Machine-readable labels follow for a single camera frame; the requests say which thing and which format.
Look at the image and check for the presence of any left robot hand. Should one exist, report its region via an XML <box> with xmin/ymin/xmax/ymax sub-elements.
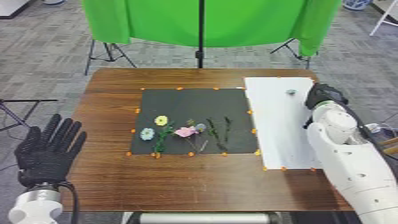
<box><xmin>13</xmin><ymin>113</ymin><xmax>89</xmax><ymax>188</ymax></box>

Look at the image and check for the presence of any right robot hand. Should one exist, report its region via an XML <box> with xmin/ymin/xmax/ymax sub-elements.
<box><xmin>304</xmin><ymin>82</ymin><xmax>351</xmax><ymax>110</ymax></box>

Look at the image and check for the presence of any white sheet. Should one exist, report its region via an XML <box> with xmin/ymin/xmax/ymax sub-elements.
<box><xmin>244</xmin><ymin>76</ymin><xmax>326</xmax><ymax>171</ymax></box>

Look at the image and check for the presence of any black folding stand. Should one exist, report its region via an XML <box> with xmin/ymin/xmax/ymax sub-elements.
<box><xmin>0</xmin><ymin>98</ymin><xmax>61</xmax><ymax>133</ymax></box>

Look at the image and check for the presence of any black tripod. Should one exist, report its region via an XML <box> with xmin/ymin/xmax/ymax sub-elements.
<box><xmin>82</xmin><ymin>39</ymin><xmax>139</xmax><ymax>77</ymax></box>
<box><xmin>269</xmin><ymin>37</ymin><xmax>315</xmax><ymax>70</ymax></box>

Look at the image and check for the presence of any light blue flower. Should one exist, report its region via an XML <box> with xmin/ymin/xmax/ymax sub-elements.
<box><xmin>139</xmin><ymin>127</ymin><xmax>159</xmax><ymax>142</ymax></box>

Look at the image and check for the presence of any green sprig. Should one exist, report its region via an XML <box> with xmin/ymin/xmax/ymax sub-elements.
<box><xmin>152</xmin><ymin>124</ymin><xmax>178</xmax><ymax>155</ymax></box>
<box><xmin>205</xmin><ymin>118</ymin><xmax>230</xmax><ymax>152</ymax></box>
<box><xmin>223</xmin><ymin>116</ymin><xmax>235</xmax><ymax>143</ymax></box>

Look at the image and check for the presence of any yellow flower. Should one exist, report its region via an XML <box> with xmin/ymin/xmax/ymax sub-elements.
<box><xmin>153</xmin><ymin>115</ymin><xmax>173</xmax><ymax>127</ymax></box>

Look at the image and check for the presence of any dark mat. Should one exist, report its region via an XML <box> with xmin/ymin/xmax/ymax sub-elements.
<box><xmin>129</xmin><ymin>87</ymin><xmax>264</xmax><ymax>157</ymax></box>

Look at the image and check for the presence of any pink flower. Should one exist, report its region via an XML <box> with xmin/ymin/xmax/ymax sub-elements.
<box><xmin>175</xmin><ymin>125</ymin><xmax>203</xmax><ymax>154</ymax></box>

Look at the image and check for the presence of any black stand pole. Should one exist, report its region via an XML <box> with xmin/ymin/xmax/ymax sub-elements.
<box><xmin>196</xmin><ymin>0</ymin><xmax>209</xmax><ymax>70</ymax></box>

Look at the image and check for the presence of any pale grey bar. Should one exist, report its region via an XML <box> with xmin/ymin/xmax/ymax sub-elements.
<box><xmin>127</xmin><ymin>211</ymin><xmax>285</xmax><ymax>224</ymax></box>

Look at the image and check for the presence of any black cable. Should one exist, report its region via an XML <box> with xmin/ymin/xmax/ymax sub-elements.
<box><xmin>56</xmin><ymin>181</ymin><xmax>84</xmax><ymax>224</ymax></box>

